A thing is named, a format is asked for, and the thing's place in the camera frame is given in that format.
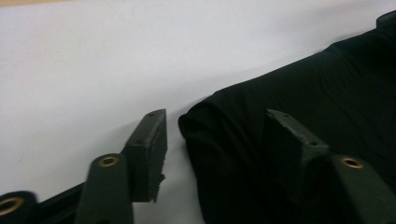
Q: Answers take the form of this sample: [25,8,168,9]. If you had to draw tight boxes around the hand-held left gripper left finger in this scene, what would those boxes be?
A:
[74,108,168,224]

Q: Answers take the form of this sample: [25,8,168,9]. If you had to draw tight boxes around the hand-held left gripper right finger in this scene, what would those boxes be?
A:
[263,108,396,224]

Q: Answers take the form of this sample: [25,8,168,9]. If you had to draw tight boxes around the black pants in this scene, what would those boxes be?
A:
[177,9,396,224]

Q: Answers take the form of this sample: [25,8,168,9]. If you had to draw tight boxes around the wooden table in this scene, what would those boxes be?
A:
[0,0,75,8]

